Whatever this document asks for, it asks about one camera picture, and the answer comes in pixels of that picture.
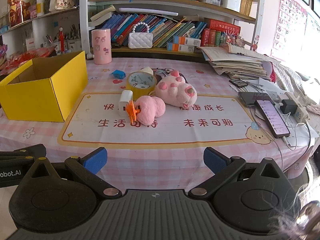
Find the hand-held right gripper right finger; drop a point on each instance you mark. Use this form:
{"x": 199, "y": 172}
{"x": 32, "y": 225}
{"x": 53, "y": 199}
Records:
{"x": 215, "y": 158}

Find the red pen with white ball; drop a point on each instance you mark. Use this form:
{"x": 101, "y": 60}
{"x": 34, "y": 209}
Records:
{"x": 61, "y": 40}

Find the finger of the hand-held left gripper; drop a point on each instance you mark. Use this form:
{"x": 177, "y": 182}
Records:
{"x": 30, "y": 150}
{"x": 15, "y": 160}

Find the white and yellow bottle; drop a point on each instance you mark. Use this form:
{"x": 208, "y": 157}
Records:
{"x": 40, "y": 7}

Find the red festive figure box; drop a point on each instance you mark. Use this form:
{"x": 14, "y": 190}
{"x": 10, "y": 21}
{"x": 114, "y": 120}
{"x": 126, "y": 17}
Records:
{"x": 18, "y": 10}

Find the tilted cream book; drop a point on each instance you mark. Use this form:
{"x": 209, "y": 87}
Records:
{"x": 102, "y": 15}

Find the orange and white carton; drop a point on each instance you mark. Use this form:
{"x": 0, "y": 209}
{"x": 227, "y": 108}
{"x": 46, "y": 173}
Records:
{"x": 187, "y": 40}
{"x": 180, "y": 48}

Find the person's hair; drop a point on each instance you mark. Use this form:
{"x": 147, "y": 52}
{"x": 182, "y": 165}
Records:
{"x": 295, "y": 210}

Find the smartphone with dark case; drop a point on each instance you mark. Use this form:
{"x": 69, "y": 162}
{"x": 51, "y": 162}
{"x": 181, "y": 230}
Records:
{"x": 247, "y": 99}

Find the stack of papers and notebooks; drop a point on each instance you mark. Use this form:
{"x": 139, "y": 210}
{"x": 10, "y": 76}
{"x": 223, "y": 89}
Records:
{"x": 237, "y": 62}

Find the white bookshelf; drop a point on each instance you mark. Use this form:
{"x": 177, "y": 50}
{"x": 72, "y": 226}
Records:
{"x": 83, "y": 17}

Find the red gift packaging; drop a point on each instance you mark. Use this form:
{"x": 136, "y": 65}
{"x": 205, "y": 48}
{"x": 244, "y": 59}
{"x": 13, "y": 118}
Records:
{"x": 22, "y": 60}

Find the white power adapter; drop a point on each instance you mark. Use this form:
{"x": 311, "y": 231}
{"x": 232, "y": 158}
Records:
{"x": 123, "y": 102}

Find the pink sparkly ornament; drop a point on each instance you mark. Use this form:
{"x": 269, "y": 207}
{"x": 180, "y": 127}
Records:
{"x": 232, "y": 40}

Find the small white red-label box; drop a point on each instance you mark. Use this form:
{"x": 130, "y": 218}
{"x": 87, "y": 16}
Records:
{"x": 30, "y": 44}

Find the white power strip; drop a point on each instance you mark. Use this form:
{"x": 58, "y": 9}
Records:
{"x": 298, "y": 112}

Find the grey metal object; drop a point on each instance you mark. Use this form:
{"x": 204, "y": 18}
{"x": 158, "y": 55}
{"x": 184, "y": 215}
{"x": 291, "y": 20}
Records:
{"x": 161, "y": 73}

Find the row of colourful slanted books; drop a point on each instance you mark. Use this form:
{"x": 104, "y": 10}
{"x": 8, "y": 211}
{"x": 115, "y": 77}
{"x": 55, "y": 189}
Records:
{"x": 172, "y": 30}

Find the pink plush animal toy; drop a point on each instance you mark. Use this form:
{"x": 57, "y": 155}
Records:
{"x": 175, "y": 90}

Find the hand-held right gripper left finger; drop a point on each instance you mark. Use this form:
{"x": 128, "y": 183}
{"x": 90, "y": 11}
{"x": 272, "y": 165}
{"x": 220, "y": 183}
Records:
{"x": 95, "y": 160}

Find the white light bar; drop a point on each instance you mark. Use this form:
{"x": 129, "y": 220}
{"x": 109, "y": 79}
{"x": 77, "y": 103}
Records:
{"x": 150, "y": 11}

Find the row of small red books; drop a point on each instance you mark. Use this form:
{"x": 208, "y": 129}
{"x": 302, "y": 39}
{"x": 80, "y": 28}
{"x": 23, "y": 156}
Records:
{"x": 212, "y": 38}

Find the yellow cardboard box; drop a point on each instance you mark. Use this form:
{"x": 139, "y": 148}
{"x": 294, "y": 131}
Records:
{"x": 32, "y": 100}

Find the pink heart plush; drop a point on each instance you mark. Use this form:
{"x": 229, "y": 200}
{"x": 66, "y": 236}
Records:
{"x": 150, "y": 110}

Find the small blue plastic item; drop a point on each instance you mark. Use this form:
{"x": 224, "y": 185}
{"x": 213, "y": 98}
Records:
{"x": 118, "y": 74}

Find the yellow tape roll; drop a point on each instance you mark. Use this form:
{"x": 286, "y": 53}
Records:
{"x": 137, "y": 92}

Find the small black smartphone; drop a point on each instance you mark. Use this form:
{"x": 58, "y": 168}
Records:
{"x": 238, "y": 82}

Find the grey blanket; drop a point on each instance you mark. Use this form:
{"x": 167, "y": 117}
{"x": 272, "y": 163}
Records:
{"x": 295, "y": 75}

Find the pink alphabet wall poster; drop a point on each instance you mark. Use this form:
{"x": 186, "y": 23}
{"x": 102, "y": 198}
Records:
{"x": 287, "y": 25}

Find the white wall shelf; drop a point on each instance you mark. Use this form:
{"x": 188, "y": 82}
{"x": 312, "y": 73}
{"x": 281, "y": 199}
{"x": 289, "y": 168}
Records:
{"x": 37, "y": 27}

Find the smartphone with lit screen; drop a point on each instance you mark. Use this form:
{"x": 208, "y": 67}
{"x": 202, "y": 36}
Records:
{"x": 272, "y": 117}

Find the white pen box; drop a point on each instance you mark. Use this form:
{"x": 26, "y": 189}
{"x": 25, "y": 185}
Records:
{"x": 74, "y": 45}

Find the pink cylindrical container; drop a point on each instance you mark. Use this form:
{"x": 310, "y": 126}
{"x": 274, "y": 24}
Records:
{"x": 101, "y": 47}

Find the black charger plug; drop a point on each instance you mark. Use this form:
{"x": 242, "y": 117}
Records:
{"x": 287, "y": 107}

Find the thick red dictionary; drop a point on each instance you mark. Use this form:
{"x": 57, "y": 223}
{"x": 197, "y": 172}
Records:
{"x": 222, "y": 26}

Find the orange hair clip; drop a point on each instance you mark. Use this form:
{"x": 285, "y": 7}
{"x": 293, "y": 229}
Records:
{"x": 130, "y": 110}

